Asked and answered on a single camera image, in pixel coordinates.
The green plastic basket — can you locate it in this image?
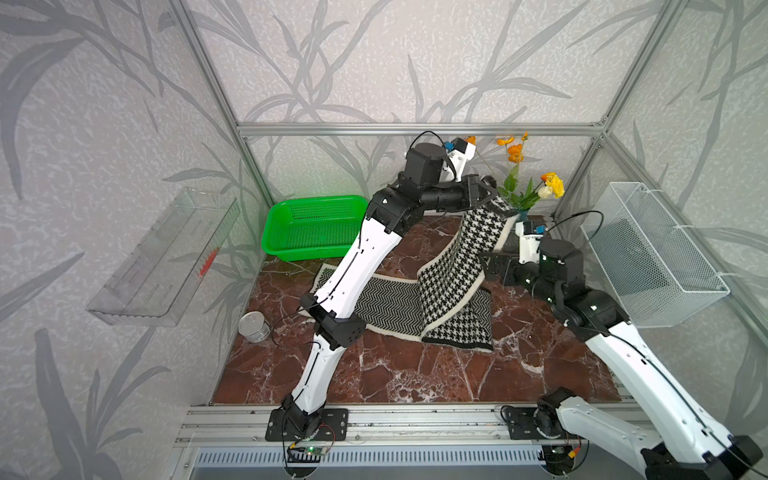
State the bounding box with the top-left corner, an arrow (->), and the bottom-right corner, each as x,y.
261,195 -> 368,261

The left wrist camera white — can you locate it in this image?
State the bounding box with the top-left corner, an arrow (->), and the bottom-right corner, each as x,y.
443,137 -> 471,181

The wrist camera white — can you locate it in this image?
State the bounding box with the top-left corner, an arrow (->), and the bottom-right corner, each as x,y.
515,220 -> 547,264
443,137 -> 471,181

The small tin can left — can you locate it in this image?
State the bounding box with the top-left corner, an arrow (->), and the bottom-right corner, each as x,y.
238,311 -> 271,343

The black white patterned scarf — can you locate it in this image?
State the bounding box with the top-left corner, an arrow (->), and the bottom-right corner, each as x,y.
308,199 -> 517,351

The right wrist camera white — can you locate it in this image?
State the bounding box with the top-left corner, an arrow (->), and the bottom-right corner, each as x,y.
515,220 -> 547,264

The clear plastic wall tray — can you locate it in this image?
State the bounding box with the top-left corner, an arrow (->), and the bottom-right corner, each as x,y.
86,187 -> 241,327

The artificial flowers bouquet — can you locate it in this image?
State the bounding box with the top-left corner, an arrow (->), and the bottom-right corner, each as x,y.
489,132 -> 566,212

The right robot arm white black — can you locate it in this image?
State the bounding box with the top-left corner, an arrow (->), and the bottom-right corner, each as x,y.
479,238 -> 763,479

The left circuit board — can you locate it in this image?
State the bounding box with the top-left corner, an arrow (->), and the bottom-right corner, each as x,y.
286,443 -> 334,464

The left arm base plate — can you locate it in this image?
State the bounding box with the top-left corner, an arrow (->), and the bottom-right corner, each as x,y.
265,408 -> 349,442

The aluminium front rail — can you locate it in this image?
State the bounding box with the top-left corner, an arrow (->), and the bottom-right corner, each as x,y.
173,403 -> 679,448

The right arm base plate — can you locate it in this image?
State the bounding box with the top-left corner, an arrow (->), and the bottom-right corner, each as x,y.
500,405 -> 581,441

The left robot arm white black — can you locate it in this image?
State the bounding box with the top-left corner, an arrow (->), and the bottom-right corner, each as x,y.
281,138 -> 497,438

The white wire mesh basket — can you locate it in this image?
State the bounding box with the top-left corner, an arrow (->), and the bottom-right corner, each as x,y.
581,182 -> 730,329

